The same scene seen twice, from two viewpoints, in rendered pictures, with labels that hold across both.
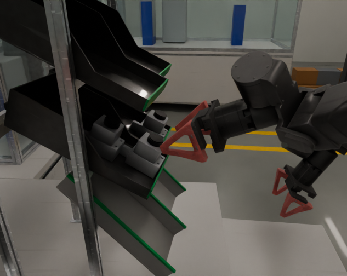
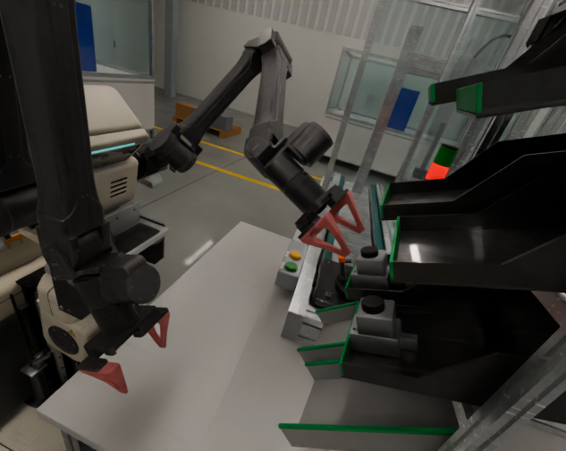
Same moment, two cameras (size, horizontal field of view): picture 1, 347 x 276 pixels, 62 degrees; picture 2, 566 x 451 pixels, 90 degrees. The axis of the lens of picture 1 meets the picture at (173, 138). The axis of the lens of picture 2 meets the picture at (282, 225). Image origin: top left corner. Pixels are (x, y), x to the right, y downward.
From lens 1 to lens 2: 0.94 m
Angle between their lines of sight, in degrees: 126
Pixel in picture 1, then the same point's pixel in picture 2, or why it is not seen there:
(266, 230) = (132, 429)
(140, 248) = (350, 309)
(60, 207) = not seen: outside the picture
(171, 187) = (303, 437)
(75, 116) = not seen: hidden behind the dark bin
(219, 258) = (233, 401)
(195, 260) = (263, 408)
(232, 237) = (196, 431)
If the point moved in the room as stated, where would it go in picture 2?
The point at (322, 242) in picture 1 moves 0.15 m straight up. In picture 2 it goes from (84, 380) to (74, 332)
